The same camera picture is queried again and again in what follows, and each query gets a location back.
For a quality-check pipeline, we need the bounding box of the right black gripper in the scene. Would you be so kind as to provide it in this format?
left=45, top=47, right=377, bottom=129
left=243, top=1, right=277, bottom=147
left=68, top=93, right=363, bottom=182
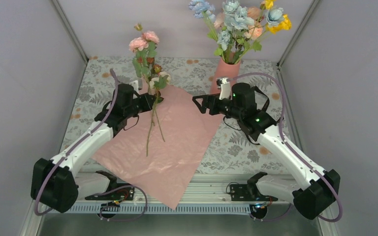
left=192, top=93, right=242, bottom=120

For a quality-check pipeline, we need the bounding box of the orange red flower stem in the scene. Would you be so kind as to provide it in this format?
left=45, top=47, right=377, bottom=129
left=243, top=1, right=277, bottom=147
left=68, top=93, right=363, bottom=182
left=144, top=57, right=158, bottom=156

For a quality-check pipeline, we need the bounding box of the pink cylindrical vase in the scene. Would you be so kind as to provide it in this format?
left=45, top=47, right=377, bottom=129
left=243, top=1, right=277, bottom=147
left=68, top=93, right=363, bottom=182
left=210, top=58, right=241, bottom=94

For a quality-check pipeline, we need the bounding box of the purple pink wrapping paper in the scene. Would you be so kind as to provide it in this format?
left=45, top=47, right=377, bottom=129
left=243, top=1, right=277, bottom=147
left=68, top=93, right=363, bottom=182
left=93, top=85, right=222, bottom=209

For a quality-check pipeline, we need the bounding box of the bright pink rose flower stem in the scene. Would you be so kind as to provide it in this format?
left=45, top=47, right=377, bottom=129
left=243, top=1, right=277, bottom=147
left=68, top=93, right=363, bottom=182
left=128, top=23, right=162, bottom=143

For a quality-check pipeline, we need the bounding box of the light blue peony flower stem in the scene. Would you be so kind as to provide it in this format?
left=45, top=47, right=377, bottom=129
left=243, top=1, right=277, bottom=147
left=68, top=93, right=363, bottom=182
left=220, top=0, right=271, bottom=64

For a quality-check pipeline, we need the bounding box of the yellow flower stem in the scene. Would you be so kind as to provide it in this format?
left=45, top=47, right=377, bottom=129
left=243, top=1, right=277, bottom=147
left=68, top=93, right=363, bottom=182
left=252, top=0, right=292, bottom=46

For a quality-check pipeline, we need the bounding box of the peach rose flower stem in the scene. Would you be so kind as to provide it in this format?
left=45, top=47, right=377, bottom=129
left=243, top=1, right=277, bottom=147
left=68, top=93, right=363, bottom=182
left=244, top=6, right=264, bottom=40

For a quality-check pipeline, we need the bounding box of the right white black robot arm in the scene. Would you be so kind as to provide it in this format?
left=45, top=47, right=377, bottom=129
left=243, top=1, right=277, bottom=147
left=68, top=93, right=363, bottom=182
left=192, top=83, right=341, bottom=220

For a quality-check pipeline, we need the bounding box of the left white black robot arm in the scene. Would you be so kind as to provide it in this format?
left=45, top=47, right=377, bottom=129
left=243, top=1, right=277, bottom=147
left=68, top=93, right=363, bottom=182
left=31, top=84, right=156, bottom=215

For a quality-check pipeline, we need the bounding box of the white rose flower stem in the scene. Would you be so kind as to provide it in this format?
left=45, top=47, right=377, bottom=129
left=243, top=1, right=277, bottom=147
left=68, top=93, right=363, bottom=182
left=149, top=71, right=171, bottom=103

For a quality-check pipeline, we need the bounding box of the floral patterned table mat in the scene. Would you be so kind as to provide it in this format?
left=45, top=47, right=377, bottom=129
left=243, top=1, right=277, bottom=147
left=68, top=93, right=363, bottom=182
left=62, top=56, right=287, bottom=175

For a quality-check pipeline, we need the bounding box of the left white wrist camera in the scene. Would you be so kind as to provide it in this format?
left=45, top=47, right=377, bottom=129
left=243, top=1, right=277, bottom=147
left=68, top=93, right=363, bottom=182
left=129, top=80, right=143, bottom=94

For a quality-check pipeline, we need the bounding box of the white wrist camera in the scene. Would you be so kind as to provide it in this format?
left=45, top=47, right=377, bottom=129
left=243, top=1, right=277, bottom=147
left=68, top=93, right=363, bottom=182
left=216, top=77, right=231, bottom=100
left=129, top=80, right=143, bottom=94

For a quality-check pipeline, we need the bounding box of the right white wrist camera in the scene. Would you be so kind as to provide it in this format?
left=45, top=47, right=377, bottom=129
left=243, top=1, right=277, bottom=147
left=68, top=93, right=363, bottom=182
left=216, top=77, right=231, bottom=100

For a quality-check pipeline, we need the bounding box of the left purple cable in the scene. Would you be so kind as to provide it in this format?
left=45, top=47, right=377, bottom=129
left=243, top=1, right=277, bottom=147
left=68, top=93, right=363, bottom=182
left=34, top=68, right=120, bottom=216

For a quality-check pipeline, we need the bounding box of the purple cable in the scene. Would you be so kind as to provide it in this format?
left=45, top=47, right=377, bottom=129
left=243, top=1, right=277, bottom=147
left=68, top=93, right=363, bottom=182
left=229, top=72, right=344, bottom=223
left=34, top=68, right=120, bottom=216

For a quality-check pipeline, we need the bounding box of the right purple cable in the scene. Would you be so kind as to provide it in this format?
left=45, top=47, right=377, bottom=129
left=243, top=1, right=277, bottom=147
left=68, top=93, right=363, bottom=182
left=229, top=72, right=344, bottom=223

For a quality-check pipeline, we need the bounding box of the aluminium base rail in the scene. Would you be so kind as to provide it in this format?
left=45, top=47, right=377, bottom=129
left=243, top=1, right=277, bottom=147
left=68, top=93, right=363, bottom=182
left=34, top=173, right=307, bottom=215

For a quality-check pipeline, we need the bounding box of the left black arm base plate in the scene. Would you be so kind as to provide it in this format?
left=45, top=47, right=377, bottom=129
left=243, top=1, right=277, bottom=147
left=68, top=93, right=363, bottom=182
left=85, top=183, right=135, bottom=202

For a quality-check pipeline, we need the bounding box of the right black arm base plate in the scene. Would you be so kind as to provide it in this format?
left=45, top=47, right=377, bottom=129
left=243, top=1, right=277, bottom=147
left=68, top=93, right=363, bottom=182
left=226, top=182, right=253, bottom=202

